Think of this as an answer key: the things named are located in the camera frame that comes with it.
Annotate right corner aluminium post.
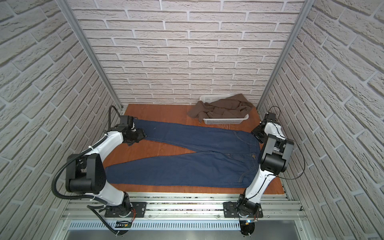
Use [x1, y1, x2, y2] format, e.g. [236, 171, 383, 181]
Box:
[257, 0, 315, 110]

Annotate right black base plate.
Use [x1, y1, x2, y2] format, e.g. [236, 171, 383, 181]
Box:
[223, 202, 264, 219]

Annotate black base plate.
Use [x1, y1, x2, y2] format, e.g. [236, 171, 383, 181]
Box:
[104, 202, 147, 218]
[223, 202, 264, 219]

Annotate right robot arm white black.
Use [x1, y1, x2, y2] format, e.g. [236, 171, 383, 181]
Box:
[237, 112, 295, 218]

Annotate black corrugated cable left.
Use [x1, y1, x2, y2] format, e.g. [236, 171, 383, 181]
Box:
[50, 104, 127, 236]

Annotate white plastic laundry basket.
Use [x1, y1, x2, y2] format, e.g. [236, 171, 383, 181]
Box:
[199, 95, 249, 125]

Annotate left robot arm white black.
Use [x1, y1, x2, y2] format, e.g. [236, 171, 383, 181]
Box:
[66, 116, 147, 217]

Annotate thin black cable right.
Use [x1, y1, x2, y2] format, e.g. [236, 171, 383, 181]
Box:
[254, 105, 307, 181]

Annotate left corner aluminium post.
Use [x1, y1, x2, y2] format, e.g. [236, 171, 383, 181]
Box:
[56, 0, 124, 110]

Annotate corner aluminium post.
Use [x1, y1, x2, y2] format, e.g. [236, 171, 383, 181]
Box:
[56, 0, 124, 110]
[257, 0, 315, 110]

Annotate blue denim jeans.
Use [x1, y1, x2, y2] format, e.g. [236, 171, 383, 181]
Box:
[106, 120, 260, 188]

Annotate brown trousers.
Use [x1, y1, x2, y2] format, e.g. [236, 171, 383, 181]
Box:
[188, 94, 255, 123]

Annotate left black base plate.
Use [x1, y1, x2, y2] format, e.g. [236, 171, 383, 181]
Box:
[104, 202, 147, 218]

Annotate aluminium mounting rail frame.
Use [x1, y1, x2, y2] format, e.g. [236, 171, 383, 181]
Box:
[49, 191, 316, 240]

